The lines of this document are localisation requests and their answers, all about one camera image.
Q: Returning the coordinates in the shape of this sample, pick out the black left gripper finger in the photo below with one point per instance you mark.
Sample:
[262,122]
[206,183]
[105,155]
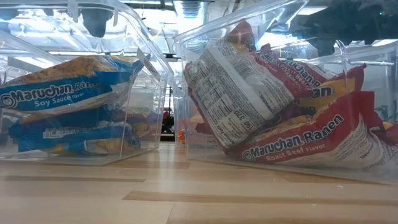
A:
[94,23]

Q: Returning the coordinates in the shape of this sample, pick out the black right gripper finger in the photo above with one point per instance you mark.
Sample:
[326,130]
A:
[325,46]

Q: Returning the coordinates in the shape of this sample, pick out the orange Maruchan ramen pack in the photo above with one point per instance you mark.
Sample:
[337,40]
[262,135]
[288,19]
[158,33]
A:
[181,136]

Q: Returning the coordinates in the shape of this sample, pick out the silver ceiling ventilation duct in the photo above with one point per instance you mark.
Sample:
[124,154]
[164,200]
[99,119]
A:
[191,7]

